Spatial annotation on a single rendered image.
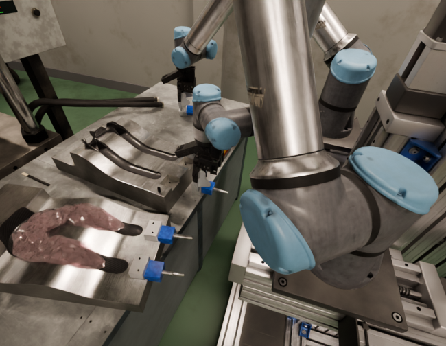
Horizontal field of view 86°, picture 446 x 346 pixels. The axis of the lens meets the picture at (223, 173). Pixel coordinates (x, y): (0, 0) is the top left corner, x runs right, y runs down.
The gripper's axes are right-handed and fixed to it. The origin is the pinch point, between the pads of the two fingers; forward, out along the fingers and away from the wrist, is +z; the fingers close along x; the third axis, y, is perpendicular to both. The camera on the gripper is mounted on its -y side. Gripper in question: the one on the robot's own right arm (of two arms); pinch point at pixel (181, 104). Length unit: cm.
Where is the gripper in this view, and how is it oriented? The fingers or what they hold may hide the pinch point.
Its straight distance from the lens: 131.6
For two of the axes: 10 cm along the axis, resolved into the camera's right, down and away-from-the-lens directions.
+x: 0.6, -6.8, 7.3
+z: -0.8, 7.2, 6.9
